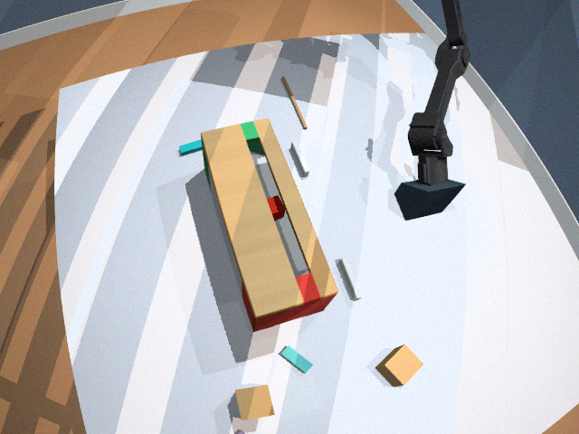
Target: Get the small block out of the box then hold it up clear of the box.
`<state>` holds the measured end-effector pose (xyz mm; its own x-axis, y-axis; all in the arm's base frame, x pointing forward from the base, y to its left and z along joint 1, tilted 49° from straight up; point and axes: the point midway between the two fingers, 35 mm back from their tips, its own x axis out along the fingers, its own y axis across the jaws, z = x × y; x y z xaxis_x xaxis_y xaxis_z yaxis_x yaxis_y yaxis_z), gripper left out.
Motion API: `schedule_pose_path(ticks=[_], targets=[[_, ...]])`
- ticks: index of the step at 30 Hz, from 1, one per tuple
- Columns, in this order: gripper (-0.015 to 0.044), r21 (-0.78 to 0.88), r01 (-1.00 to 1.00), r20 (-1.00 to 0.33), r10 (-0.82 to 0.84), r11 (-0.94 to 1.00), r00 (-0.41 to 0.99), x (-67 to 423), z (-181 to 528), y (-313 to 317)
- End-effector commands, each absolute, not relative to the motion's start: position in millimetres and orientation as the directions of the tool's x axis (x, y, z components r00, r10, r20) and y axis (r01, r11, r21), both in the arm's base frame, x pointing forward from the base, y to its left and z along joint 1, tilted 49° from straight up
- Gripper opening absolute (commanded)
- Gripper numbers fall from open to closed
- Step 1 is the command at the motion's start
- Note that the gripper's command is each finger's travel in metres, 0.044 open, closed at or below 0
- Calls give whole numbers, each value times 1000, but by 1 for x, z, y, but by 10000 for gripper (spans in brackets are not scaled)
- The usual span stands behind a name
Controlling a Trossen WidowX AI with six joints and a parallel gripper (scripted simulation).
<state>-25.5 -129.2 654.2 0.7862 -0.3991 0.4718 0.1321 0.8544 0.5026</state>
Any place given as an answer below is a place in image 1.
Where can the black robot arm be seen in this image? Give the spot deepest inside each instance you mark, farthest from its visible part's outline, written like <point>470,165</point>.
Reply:
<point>427,130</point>

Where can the tan wooden stick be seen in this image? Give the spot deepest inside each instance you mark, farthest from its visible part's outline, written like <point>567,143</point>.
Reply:
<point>296,106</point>

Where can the small red block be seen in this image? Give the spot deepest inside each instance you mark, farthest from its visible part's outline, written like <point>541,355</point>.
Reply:
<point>277,207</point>

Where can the teal rectangular block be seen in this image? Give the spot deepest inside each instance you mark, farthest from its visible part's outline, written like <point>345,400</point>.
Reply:
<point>298,360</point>
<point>191,148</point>

